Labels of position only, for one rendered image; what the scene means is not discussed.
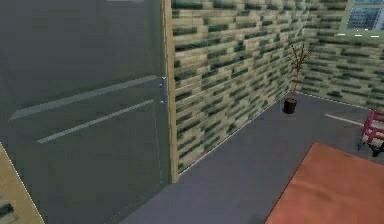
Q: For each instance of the bare twig plant black pot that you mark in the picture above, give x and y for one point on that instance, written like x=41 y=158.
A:
x=290 y=105

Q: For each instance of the orange floor cloth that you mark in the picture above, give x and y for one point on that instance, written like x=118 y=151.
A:
x=330 y=188

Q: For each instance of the grey room door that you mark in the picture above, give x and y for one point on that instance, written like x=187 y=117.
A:
x=83 y=110

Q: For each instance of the window with pale frame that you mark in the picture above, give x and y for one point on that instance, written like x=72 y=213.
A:
x=365 y=18

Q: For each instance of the pink slatted chair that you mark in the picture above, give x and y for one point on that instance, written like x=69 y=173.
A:
x=373 y=130

